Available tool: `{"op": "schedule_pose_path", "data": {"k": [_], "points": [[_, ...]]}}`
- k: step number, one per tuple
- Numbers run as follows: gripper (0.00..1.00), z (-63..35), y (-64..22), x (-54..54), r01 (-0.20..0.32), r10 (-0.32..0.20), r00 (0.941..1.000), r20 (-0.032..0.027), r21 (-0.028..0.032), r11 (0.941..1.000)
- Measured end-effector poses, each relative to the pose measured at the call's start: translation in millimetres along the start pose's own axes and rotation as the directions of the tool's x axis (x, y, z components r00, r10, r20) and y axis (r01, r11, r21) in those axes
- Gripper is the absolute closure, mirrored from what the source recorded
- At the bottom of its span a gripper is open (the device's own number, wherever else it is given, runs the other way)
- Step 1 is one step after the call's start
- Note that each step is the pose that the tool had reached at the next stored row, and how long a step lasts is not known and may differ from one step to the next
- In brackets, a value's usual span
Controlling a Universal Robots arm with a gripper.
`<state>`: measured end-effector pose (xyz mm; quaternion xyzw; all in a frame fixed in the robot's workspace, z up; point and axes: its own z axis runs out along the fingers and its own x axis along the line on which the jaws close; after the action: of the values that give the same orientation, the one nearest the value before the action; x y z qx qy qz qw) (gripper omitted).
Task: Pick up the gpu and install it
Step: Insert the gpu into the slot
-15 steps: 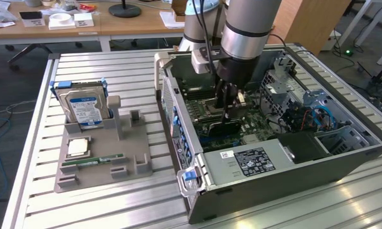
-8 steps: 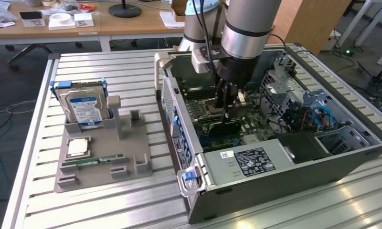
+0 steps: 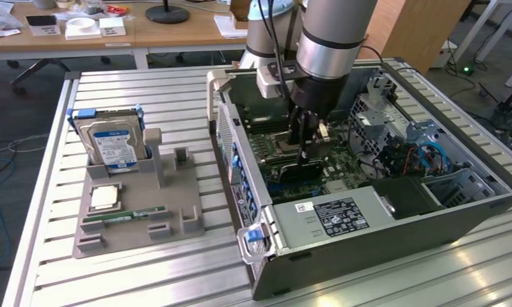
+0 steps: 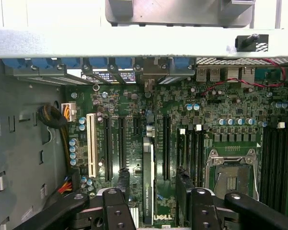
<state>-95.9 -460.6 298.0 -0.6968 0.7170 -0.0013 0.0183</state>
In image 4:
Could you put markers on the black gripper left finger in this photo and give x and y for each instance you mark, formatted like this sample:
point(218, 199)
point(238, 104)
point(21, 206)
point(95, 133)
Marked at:
point(117, 210)

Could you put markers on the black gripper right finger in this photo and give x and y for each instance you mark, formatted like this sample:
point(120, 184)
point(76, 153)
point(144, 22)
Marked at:
point(201, 210)

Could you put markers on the CPU socket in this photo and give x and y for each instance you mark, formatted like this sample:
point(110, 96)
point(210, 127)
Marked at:
point(232, 177)

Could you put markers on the black expansion slot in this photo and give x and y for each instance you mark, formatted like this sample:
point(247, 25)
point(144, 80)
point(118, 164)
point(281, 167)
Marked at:
point(108, 148)
point(122, 143)
point(166, 148)

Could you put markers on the white expansion slot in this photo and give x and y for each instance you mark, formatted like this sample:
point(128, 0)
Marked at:
point(91, 143)

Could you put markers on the green motherboard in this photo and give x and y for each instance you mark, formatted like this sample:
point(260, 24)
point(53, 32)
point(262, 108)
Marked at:
point(182, 105)

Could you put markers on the white power connector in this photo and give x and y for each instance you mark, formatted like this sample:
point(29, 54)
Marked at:
point(70, 106)

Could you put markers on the open grey PC case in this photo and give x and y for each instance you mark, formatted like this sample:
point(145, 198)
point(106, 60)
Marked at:
point(134, 43)

